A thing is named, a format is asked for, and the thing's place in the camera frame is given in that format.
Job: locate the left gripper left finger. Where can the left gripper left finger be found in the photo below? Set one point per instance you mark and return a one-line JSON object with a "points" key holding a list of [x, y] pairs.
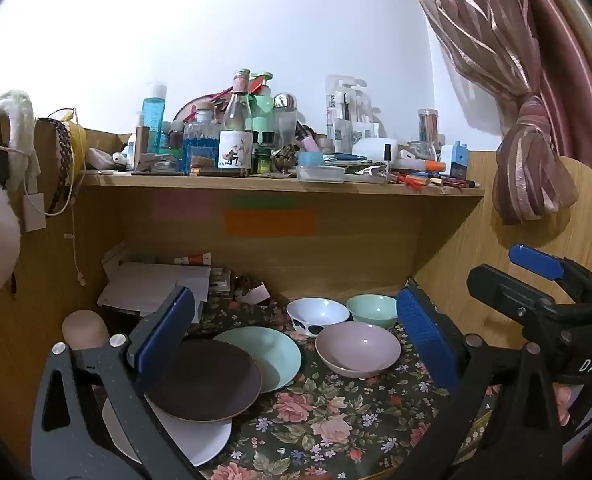
{"points": [[69, 439]]}

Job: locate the mint green plate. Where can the mint green plate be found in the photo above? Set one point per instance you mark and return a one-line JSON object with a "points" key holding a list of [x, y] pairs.
{"points": [[277, 355]]}

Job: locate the floral dark tablecloth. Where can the floral dark tablecloth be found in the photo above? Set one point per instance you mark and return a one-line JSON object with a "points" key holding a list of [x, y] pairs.
{"points": [[322, 425]]}

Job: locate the orange sticky note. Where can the orange sticky note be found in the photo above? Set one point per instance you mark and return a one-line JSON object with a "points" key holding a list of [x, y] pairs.
{"points": [[269, 222]]}

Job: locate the green pump bottle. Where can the green pump bottle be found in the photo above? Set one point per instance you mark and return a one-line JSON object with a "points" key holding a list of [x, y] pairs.
{"points": [[261, 106]]}

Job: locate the blue pencil sharpener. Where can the blue pencil sharpener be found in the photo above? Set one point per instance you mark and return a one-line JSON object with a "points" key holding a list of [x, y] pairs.
{"points": [[459, 161]]}

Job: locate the black lace headband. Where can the black lace headband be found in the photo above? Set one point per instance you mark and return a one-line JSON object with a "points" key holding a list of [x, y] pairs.
{"points": [[64, 162]]}

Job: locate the mint green bowl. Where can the mint green bowl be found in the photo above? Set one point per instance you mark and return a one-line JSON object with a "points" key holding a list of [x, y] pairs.
{"points": [[374, 309]]}

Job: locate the pink sticky note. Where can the pink sticky note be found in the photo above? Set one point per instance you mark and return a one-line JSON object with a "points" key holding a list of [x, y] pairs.
{"points": [[182, 207]]}

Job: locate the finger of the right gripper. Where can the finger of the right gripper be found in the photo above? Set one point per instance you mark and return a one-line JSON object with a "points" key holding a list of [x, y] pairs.
{"points": [[530, 259]]}

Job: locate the beige plastic jar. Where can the beige plastic jar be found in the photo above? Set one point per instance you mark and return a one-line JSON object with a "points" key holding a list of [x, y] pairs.
{"points": [[84, 329]]}

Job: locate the clear plastic container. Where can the clear plastic container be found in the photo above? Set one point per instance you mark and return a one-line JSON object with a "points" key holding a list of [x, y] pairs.
{"points": [[321, 174]]}

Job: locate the cotton swab jar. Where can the cotton swab jar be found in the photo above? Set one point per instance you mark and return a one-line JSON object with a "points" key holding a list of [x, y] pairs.
{"points": [[428, 127]]}

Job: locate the dark brown plate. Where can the dark brown plate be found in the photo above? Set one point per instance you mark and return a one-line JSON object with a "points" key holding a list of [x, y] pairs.
{"points": [[207, 381]]}

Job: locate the white plate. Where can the white plate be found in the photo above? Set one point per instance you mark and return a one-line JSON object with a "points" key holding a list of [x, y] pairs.
{"points": [[200, 442]]}

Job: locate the wooden shelf board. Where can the wooden shelf board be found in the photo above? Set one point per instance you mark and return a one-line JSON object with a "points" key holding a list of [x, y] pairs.
{"points": [[262, 184]]}

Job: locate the clear glass bottle white label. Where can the clear glass bottle white label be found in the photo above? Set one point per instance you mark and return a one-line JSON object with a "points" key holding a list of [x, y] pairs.
{"points": [[236, 136]]}

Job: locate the pink striped curtain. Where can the pink striped curtain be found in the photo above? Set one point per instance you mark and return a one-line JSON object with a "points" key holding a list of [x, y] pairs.
{"points": [[526, 54]]}

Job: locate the green sticky note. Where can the green sticky note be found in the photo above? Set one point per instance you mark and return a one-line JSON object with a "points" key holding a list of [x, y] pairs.
{"points": [[263, 202]]}

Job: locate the pink bowl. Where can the pink bowl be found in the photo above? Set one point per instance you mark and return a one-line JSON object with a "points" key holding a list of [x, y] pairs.
{"points": [[357, 350]]}

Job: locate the white paper stack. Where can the white paper stack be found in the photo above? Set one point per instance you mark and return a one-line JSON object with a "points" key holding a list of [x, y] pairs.
{"points": [[141, 287]]}

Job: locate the white bowl with black spots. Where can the white bowl with black spots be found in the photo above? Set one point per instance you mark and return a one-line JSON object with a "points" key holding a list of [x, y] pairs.
{"points": [[311, 315]]}

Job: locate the white charger with cable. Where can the white charger with cable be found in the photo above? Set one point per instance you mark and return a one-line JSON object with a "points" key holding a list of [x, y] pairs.
{"points": [[19, 164]]}

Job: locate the tall turquoise bottle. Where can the tall turquoise bottle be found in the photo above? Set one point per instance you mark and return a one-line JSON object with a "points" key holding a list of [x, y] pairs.
{"points": [[153, 109]]}

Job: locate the blue liquid bottle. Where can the blue liquid bottle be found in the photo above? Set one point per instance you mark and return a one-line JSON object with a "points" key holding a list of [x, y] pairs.
{"points": [[201, 139]]}

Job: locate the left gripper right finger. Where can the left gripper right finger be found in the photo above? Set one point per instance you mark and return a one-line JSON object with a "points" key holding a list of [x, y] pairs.
{"points": [[501, 419]]}

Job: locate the small white box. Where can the small white box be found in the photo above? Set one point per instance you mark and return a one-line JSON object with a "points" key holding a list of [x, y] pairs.
{"points": [[254, 295]]}

